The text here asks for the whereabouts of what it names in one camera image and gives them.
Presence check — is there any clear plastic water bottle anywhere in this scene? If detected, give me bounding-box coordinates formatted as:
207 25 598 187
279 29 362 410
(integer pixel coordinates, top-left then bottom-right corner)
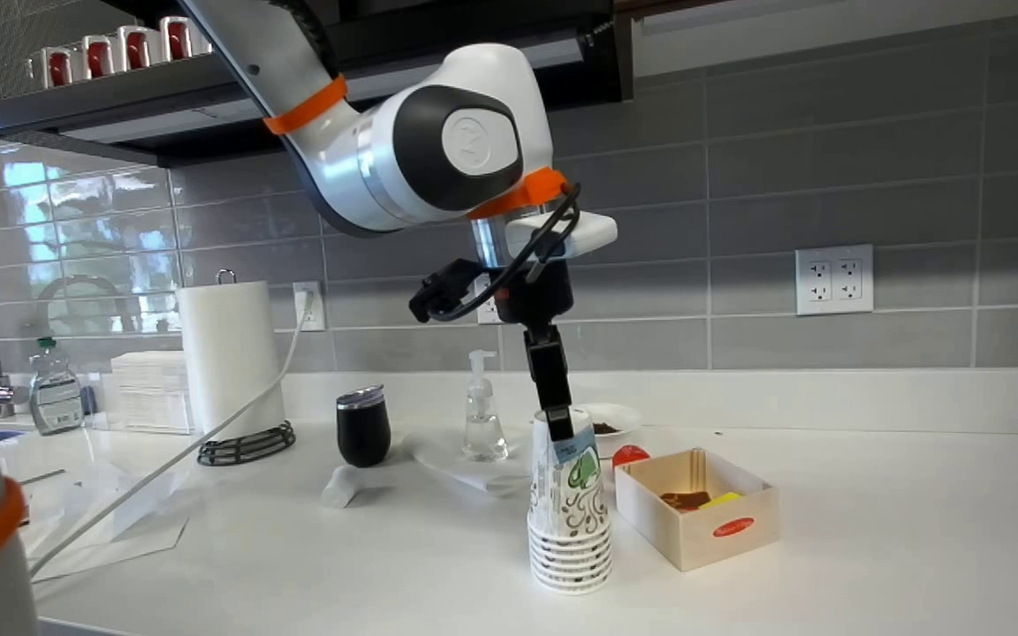
23 336 87 437

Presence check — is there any white double wall outlet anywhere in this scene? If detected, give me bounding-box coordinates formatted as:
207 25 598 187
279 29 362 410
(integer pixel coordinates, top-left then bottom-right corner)
790 241 877 319

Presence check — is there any clear soap pump bottle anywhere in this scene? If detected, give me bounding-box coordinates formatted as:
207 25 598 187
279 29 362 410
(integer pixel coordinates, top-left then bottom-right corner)
458 346 511 465

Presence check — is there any red and white mug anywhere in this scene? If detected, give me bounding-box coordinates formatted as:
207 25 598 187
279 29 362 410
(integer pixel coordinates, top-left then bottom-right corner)
111 20 159 69
74 32 120 82
27 42 77 92
154 13 201 63

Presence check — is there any clear acrylic panel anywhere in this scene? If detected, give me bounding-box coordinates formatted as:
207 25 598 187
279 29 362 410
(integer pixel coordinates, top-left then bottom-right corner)
0 139 300 581

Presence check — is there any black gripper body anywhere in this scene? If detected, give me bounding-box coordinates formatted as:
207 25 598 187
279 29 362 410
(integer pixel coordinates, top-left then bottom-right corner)
493 259 576 336

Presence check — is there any white bowl with dark contents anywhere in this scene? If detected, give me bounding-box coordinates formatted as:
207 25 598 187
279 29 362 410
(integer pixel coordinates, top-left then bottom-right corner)
576 404 644 458

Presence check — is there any stack of printed paper cups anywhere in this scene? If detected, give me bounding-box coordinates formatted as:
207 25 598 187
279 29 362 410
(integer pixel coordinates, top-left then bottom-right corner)
522 410 618 592

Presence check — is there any white paper napkin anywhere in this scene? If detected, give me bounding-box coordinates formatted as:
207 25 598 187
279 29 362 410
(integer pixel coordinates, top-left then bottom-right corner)
408 434 537 502

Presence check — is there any black tumbler with clear lid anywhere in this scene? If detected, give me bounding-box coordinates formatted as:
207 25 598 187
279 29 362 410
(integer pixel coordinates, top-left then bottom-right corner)
333 384 394 469

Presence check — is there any brown toy food piece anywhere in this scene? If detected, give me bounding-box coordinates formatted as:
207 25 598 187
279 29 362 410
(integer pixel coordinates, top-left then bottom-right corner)
659 483 714 516

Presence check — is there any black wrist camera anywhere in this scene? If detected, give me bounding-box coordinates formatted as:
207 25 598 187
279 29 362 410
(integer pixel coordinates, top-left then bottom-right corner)
406 259 484 330

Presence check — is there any black wire towel holder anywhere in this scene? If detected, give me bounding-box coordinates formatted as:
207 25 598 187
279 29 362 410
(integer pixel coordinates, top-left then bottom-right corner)
195 416 300 469

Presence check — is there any black camera cable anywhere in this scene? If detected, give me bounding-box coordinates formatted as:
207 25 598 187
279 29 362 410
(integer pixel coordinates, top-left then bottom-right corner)
448 187 583 325

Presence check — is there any dark wall shelf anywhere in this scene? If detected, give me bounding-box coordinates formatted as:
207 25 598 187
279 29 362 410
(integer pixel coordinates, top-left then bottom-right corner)
0 0 635 165

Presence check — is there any small cardboard box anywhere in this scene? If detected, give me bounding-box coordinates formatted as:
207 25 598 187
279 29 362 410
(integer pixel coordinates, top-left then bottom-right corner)
611 444 782 576

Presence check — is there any white rectangular box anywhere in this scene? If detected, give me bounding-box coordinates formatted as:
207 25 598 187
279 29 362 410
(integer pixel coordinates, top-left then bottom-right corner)
104 346 195 434

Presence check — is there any white paper towel roll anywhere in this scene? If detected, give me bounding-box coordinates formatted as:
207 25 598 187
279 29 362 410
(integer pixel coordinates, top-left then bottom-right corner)
177 280 288 437

